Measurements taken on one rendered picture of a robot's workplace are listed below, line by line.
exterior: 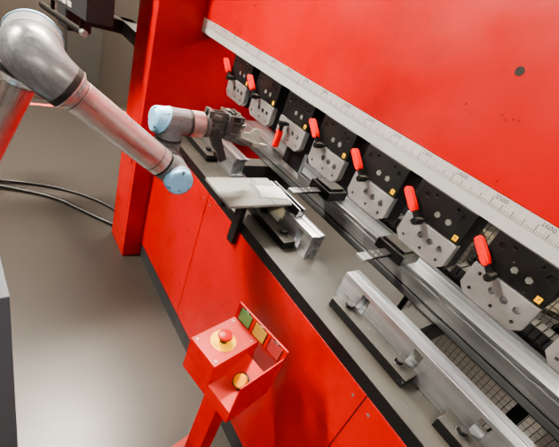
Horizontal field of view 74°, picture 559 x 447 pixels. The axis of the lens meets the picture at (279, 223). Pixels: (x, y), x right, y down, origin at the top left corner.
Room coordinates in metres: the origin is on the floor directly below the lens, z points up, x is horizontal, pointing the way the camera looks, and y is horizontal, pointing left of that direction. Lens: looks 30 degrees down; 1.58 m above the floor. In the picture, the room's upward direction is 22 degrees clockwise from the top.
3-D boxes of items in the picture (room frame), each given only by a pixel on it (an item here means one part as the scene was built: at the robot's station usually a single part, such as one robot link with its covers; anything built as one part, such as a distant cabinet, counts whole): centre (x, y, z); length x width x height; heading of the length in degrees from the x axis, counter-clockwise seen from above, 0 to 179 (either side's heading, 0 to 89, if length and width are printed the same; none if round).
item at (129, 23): (1.99, 1.15, 1.18); 0.40 x 0.24 x 0.07; 46
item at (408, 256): (1.11, -0.37, 1.01); 0.26 x 0.12 x 0.05; 136
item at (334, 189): (1.38, -0.08, 1.01); 0.26 x 0.12 x 0.05; 136
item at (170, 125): (0.98, 0.39, 1.20); 0.11 x 0.08 x 0.09; 135
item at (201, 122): (1.03, 0.34, 1.21); 0.08 x 0.05 x 0.08; 45
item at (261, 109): (1.43, 0.20, 1.26); 0.15 x 0.09 x 0.17; 46
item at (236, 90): (1.57, 0.34, 1.26); 0.15 x 0.09 x 0.17; 46
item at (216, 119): (1.09, 0.28, 1.21); 0.12 x 0.08 x 0.09; 135
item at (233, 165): (1.66, 0.43, 0.92); 0.50 x 0.06 x 0.10; 46
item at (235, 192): (1.17, 0.14, 1.00); 0.26 x 0.18 x 0.01; 136
